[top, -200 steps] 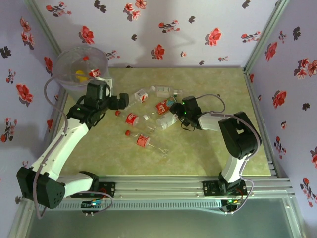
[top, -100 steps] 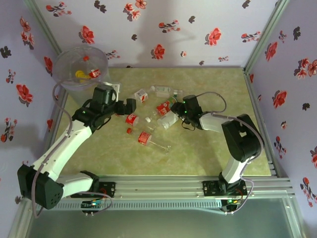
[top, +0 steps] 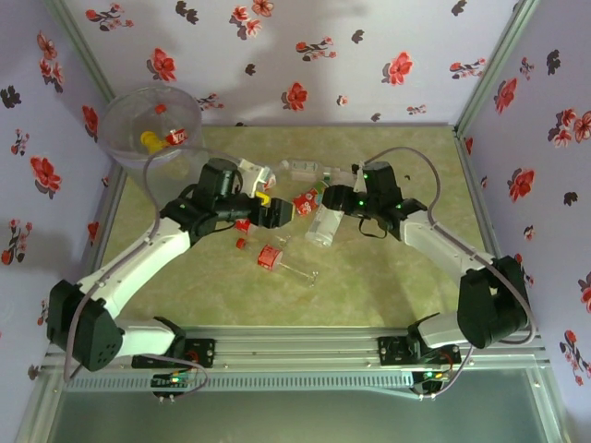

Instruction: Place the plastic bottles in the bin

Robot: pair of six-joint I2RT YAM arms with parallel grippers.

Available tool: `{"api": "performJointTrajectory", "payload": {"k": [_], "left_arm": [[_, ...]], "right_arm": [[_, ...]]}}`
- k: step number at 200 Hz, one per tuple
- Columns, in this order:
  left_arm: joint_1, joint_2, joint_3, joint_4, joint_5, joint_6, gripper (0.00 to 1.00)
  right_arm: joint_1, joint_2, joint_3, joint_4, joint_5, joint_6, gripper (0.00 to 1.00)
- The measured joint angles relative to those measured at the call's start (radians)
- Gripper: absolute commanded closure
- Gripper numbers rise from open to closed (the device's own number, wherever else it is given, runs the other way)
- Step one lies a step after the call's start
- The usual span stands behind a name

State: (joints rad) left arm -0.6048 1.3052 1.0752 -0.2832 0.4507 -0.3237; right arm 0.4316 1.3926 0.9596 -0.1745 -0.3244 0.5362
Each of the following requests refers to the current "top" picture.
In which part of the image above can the aluminium corner post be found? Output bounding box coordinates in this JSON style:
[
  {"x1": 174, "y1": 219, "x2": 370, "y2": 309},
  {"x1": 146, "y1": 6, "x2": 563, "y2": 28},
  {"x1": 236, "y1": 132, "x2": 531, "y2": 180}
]
[
  {"x1": 45, "y1": 0, "x2": 116, "y2": 105},
  {"x1": 454, "y1": 0, "x2": 541, "y2": 138}
]

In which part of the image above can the grey right arm cable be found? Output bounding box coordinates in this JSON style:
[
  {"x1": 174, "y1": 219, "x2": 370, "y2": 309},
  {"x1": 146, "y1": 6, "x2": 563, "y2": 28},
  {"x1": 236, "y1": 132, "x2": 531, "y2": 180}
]
[{"x1": 362, "y1": 146, "x2": 539, "y2": 401}]

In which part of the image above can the grey left arm cable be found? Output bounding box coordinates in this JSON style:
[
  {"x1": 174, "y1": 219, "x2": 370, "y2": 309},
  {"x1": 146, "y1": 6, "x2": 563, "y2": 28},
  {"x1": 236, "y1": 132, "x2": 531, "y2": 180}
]
[{"x1": 63, "y1": 147, "x2": 244, "y2": 393}]

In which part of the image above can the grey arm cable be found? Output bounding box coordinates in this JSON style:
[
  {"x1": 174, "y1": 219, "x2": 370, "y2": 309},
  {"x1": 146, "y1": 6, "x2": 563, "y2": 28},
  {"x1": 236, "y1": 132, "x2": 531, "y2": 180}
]
[
  {"x1": 63, "y1": 147, "x2": 244, "y2": 393},
  {"x1": 362, "y1": 146, "x2": 539, "y2": 401}
]

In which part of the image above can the grey mesh waste bin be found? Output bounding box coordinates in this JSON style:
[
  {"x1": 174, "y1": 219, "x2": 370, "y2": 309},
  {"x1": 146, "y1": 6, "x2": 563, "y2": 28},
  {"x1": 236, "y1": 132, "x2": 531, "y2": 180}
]
[{"x1": 101, "y1": 87, "x2": 211, "y2": 204}]

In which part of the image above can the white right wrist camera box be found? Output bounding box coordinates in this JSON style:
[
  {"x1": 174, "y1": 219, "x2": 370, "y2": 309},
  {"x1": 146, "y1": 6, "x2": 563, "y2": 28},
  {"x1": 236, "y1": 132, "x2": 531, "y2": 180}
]
[{"x1": 350, "y1": 161, "x2": 368, "y2": 193}]

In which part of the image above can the long aluminium base rail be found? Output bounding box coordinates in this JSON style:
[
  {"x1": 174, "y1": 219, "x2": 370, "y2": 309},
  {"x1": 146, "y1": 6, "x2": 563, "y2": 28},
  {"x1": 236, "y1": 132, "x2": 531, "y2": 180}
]
[{"x1": 43, "y1": 326, "x2": 553, "y2": 370}]

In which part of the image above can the small circuit board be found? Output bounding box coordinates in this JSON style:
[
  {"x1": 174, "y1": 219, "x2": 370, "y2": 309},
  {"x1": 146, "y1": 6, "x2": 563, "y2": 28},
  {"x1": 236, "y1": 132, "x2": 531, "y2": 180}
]
[
  {"x1": 151, "y1": 372, "x2": 193, "y2": 389},
  {"x1": 413, "y1": 368, "x2": 452, "y2": 385}
]

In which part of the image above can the large clear water bottle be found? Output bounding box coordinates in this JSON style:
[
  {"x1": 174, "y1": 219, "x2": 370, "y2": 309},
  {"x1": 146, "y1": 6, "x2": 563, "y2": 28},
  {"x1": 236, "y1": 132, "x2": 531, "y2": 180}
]
[{"x1": 304, "y1": 205, "x2": 345, "y2": 248}]

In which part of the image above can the yellow cartoon plastic bottle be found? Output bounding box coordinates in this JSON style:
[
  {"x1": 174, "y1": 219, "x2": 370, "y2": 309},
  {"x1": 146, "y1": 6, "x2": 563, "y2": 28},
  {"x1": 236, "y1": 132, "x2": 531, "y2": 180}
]
[{"x1": 139, "y1": 130, "x2": 170, "y2": 156}]

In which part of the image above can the clear bottle white green label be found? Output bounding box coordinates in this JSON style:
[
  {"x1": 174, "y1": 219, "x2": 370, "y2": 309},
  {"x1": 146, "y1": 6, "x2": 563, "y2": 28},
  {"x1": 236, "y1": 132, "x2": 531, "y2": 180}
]
[{"x1": 279, "y1": 158, "x2": 322, "y2": 182}]

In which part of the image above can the red-capped clear cola bottle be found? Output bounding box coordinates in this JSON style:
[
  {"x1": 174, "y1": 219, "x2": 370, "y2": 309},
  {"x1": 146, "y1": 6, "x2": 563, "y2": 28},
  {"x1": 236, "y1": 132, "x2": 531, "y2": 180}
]
[
  {"x1": 154, "y1": 103, "x2": 189, "y2": 147},
  {"x1": 233, "y1": 219, "x2": 293, "y2": 245},
  {"x1": 235, "y1": 237, "x2": 320, "y2": 288}
]

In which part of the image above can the green-capped bottle red label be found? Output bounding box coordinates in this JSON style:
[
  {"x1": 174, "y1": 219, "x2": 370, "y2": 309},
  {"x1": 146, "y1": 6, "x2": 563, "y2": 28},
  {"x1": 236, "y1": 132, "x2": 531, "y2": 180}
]
[{"x1": 293, "y1": 181, "x2": 334, "y2": 217}]

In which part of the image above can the slotted grey cable duct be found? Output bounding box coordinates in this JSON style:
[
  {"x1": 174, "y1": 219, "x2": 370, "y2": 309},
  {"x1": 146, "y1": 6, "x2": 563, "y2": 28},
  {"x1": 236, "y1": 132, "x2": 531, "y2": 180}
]
[{"x1": 62, "y1": 374, "x2": 415, "y2": 392}]

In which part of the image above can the grey lower shelf panel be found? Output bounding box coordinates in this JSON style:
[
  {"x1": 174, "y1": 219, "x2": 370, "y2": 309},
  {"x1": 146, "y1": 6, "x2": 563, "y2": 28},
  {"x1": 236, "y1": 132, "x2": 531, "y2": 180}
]
[{"x1": 18, "y1": 387, "x2": 573, "y2": 443}]

